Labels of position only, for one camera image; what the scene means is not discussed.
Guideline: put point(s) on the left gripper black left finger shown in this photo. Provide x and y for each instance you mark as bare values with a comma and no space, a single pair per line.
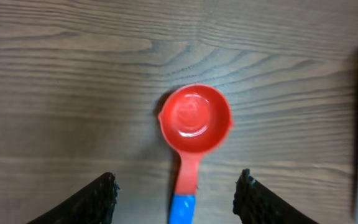
93,204

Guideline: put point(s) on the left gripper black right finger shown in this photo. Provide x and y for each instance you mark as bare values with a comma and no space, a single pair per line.
256,204

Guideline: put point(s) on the red scoop with blue handle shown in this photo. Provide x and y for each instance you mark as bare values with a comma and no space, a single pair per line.
194,120

